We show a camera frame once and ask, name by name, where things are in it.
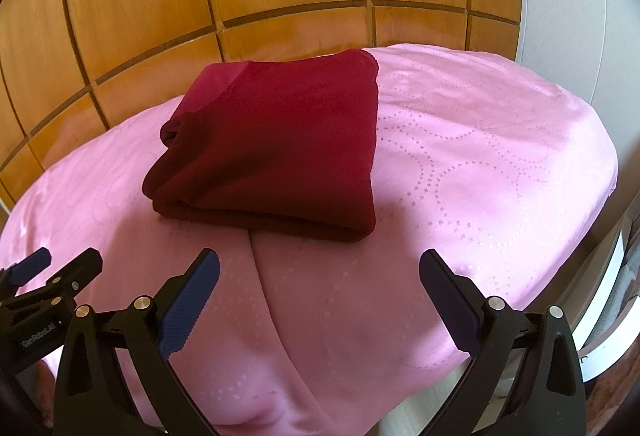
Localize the dark red shirt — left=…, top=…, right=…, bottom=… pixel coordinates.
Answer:
left=141, top=49, right=379, bottom=245

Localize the pink patterned bedspread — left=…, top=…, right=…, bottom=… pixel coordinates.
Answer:
left=0, top=42, right=621, bottom=436

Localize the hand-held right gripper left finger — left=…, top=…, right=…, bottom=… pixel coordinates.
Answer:
left=54, top=247, right=222, bottom=436

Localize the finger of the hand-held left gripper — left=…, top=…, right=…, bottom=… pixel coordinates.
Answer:
left=36, top=249, right=104, bottom=306
left=0, top=247, right=53, bottom=289

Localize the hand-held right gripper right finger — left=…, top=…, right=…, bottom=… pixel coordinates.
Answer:
left=419, top=249, right=587, bottom=436

